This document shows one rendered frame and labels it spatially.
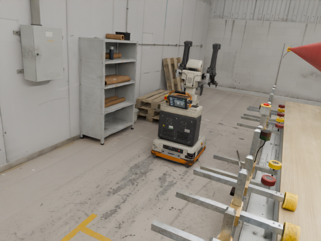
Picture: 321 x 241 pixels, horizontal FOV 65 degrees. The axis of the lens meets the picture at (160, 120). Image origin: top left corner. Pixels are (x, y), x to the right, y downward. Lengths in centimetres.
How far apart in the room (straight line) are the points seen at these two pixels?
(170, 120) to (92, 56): 142
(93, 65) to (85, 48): 27
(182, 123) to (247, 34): 637
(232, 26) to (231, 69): 143
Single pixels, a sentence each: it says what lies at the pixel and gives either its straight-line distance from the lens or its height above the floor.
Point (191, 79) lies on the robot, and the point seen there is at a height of 113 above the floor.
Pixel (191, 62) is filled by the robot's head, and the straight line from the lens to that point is 362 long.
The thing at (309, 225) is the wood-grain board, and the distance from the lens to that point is 139.
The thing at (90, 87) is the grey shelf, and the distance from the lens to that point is 385.
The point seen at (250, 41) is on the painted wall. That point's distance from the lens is 928.
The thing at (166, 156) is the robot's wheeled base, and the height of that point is 9.
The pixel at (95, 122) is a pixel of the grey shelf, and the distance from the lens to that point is 393.
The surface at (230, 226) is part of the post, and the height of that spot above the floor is 105.
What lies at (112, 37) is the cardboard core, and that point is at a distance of 417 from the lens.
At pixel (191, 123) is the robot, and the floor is 62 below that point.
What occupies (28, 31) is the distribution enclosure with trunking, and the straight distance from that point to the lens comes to 319.
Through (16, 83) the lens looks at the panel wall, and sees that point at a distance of 333.
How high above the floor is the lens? 164
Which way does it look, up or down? 18 degrees down
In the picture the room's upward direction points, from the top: 5 degrees clockwise
